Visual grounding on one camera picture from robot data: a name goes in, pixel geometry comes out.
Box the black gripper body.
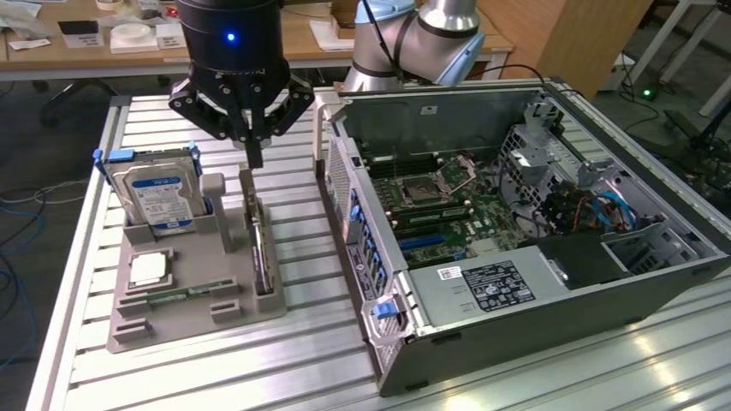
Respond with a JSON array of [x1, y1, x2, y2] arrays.
[[175, 0, 292, 143]]

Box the graphics card with grey bracket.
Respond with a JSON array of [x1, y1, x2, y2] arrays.
[[237, 166, 275, 296]]

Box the white labelled box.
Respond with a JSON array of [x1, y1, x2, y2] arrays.
[[154, 21, 187, 49]]

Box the white paper stack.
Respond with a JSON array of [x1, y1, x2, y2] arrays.
[[309, 19, 359, 52]]

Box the white flat box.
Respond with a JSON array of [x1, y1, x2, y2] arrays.
[[106, 36, 162, 55]]

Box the brown cardboard box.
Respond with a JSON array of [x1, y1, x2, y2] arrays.
[[329, 0, 360, 29]]

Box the silver hard disk blue rails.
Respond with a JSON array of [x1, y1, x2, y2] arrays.
[[92, 142, 211, 237]]

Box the black chair base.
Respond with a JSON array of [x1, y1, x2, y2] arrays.
[[33, 79, 114, 128]]

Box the black and white box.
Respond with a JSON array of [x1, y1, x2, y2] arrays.
[[56, 20, 105, 48]]

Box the wooden desk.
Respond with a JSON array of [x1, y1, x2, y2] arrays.
[[0, 0, 515, 93]]

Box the CPU socket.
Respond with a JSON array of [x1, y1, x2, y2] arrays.
[[399, 173, 452, 206]]

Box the metal socket cover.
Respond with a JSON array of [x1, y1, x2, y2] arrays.
[[436, 153, 479, 188]]

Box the clear plastic bag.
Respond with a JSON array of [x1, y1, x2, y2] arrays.
[[0, 0, 52, 39]]

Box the green RAM stick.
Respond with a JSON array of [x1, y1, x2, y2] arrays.
[[391, 205, 473, 224], [146, 285, 212, 303]]

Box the silver CPU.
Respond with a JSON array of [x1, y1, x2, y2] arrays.
[[128, 254, 172, 288]]

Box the blue expansion slot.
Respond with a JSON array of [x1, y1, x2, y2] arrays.
[[399, 237, 448, 253]]

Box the green motherboard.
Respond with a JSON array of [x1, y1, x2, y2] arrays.
[[356, 145, 549, 265]]

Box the perforated grey disk bay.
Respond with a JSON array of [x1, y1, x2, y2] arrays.
[[496, 123, 577, 198]]

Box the grey parts rack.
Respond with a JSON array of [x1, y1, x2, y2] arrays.
[[105, 162, 287, 354]]

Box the wooden cabinet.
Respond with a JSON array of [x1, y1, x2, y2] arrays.
[[484, 0, 655, 99]]

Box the grey power supply unit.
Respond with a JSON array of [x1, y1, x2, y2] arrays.
[[405, 244, 572, 333]]

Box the white device red dot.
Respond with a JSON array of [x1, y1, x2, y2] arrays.
[[608, 53, 639, 91]]

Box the open black PC case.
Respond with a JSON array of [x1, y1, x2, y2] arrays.
[[312, 76, 731, 397]]

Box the black stand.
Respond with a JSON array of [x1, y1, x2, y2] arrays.
[[661, 98, 731, 172]]

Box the open grey disk bay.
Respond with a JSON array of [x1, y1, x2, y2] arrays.
[[599, 211, 719, 277]]

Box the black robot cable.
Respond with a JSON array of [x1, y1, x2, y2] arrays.
[[357, 0, 404, 80]]

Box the blue floor cable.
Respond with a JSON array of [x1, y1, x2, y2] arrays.
[[0, 183, 50, 373]]

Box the black power cable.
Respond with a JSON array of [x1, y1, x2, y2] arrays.
[[456, 63, 577, 95]]

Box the black wire bundle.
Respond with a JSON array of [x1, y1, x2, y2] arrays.
[[539, 190, 600, 236]]

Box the blue wire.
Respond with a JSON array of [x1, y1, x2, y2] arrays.
[[592, 192, 639, 235]]

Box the white table frame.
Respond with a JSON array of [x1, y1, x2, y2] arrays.
[[627, 0, 731, 116]]

